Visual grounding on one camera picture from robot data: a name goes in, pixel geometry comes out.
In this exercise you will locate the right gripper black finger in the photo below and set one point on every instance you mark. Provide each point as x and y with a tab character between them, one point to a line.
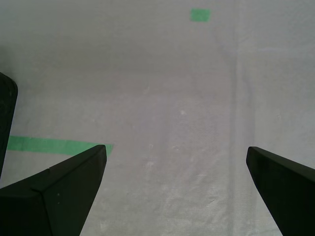
290	194
56	201

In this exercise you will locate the black perforated plastic basket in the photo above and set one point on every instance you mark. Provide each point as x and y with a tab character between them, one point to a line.
6	110

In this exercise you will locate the long green tape strip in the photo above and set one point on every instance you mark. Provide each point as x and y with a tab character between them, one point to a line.
49	145

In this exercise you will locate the white table cloth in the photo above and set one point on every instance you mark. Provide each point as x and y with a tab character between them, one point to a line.
172	98

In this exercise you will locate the small green tape mark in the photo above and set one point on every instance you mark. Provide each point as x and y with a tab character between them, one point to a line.
200	15

